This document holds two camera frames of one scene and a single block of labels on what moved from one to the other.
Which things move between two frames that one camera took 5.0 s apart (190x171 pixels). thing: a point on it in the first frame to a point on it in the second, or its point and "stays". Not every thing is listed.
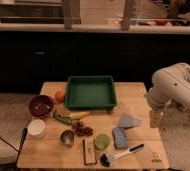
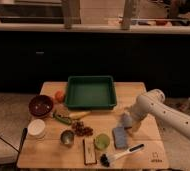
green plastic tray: [90, 92] stays
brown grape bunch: [81, 130] stays
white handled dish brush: [107, 160] stays
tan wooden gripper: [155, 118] to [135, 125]
